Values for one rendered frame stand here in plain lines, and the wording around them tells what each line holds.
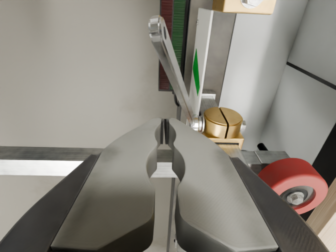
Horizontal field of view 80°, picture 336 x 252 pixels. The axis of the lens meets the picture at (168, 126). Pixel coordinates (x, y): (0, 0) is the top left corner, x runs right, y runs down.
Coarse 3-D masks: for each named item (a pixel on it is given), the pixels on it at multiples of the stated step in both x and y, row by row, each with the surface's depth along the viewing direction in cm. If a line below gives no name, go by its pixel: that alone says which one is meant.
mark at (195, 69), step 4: (196, 52) 33; (196, 56) 32; (196, 60) 32; (196, 64) 32; (192, 68) 36; (196, 68) 32; (196, 72) 32; (196, 76) 32; (196, 80) 32; (196, 84) 32; (196, 88) 32
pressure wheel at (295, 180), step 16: (288, 160) 26; (304, 160) 26; (272, 176) 26; (288, 176) 24; (304, 176) 24; (320, 176) 24; (288, 192) 26; (304, 192) 26; (320, 192) 25; (304, 208) 27
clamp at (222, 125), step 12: (216, 108) 28; (228, 108) 28; (204, 120) 26; (216, 120) 25; (228, 120) 25; (240, 120) 25; (204, 132) 26; (216, 132) 25; (228, 132) 25; (240, 144) 26
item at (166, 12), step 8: (168, 0) 32; (168, 8) 32; (168, 16) 33; (168, 24) 33; (168, 32) 34; (160, 64) 37; (160, 72) 38; (160, 80) 38; (168, 80) 38; (160, 88) 39; (168, 88) 39
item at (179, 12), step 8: (176, 0) 32; (184, 0) 32; (176, 8) 32; (184, 8) 32; (176, 16) 33; (176, 24) 33; (176, 32) 34; (176, 40) 35; (176, 48) 35; (176, 56) 36
